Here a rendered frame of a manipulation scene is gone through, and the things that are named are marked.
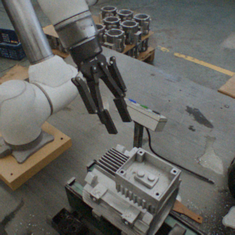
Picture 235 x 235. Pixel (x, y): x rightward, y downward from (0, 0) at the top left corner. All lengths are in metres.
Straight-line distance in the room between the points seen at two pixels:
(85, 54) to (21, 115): 0.44
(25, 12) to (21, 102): 0.34
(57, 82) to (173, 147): 0.55
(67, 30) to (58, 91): 0.48
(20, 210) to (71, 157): 0.29
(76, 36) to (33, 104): 0.44
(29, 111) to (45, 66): 0.19
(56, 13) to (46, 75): 0.47
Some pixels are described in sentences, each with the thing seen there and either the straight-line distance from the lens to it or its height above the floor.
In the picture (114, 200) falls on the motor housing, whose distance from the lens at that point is 0.67.
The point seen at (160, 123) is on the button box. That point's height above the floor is 1.06.
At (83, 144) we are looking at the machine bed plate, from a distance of 1.14.
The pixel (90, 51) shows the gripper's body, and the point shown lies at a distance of 0.60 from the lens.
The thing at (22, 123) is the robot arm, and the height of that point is 1.01.
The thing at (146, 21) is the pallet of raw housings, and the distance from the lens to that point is 3.08.
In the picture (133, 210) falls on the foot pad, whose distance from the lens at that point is 0.64.
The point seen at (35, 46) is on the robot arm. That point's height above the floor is 1.19.
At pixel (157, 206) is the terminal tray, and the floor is 1.12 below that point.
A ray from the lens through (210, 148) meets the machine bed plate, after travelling 1.18.
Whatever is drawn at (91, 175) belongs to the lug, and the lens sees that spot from 0.68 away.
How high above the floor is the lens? 1.64
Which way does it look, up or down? 42 degrees down
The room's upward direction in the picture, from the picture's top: straight up
